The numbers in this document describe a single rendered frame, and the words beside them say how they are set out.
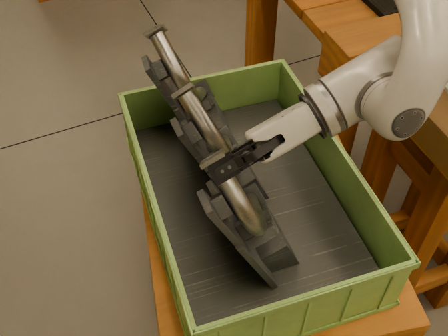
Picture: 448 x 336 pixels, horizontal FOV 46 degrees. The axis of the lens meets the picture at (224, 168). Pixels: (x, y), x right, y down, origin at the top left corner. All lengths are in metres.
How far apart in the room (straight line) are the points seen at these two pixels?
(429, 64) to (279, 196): 0.56
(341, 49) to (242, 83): 0.32
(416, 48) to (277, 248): 0.47
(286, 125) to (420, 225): 0.83
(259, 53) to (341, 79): 1.39
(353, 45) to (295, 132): 0.80
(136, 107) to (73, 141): 1.31
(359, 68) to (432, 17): 0.12
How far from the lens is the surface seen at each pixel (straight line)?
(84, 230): 2.21
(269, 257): 1.00
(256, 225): 0.81
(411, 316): 1.13
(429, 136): 1.30
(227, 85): 1.31
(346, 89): 0.76
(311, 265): 1.07
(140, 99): 1.26
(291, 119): 0.74
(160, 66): 1.03
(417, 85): 0.70
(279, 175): 1.20
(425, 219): 1.47
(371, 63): 0.77
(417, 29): 0.70
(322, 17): 1.66
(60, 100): 2.79
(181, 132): 0.88
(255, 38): 2.09
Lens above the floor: 1.75
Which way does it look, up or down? 48 degrees down
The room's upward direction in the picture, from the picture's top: straight up
